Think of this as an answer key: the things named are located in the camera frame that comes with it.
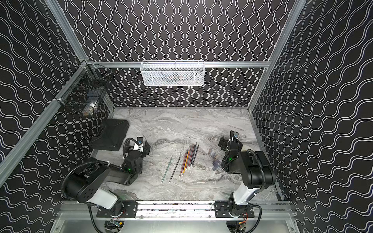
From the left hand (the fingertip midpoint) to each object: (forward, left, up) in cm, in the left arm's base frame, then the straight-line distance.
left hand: (136, 139), depth 88 cm
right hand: (+8, -60, -5) cm, 61 cm away
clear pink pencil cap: (0, -45, -11) cm, 47 cm away
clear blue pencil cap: (-6, -50, -12) cm, 52 cm away
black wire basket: (+26, +37, +16) cm, 48 cm away
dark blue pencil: (-12, -25, -12) cm, 30 cm away
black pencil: (-1, -37, -12) cm, 38 cm away
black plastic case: (+7, +22, -7) cm, 24 cm away
